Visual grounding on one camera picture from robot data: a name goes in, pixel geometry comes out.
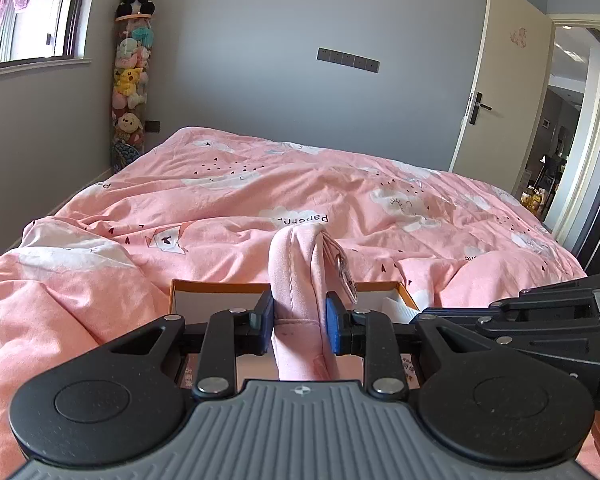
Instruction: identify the white door frame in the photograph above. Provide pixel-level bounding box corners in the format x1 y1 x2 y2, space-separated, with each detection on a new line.
544 12 600 246

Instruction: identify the pink pouch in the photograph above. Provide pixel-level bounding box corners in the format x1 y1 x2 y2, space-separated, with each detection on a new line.
268 226 359 382

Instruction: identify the orange cardboard box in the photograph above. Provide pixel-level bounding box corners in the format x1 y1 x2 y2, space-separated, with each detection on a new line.
169 280 424 327

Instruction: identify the dark wall switch panel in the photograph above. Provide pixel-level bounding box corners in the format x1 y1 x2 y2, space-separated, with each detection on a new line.
316 47 381 74

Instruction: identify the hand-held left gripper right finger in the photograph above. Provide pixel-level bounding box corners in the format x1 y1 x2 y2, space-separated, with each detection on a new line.
325 293 512 402

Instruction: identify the black door handle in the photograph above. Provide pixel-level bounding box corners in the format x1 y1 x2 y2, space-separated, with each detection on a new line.
467 91 494 126

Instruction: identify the plush toy column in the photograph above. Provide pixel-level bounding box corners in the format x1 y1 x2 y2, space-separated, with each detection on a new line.
109 14 156 171

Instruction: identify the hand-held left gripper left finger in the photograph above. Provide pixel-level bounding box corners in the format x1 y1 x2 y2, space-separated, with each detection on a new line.
97 289 276 402

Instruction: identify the window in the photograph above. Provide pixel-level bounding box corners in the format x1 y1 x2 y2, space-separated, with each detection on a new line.
0 0 99 79

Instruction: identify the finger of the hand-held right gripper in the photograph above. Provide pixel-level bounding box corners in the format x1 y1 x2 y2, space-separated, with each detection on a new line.
489 269 600 312
421 307 600 345

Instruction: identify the white lotion tube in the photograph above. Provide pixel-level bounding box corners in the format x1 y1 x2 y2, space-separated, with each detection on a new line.
380 297 422 326

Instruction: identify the cream door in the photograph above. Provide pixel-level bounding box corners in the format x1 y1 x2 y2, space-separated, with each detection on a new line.
448 0 555 197

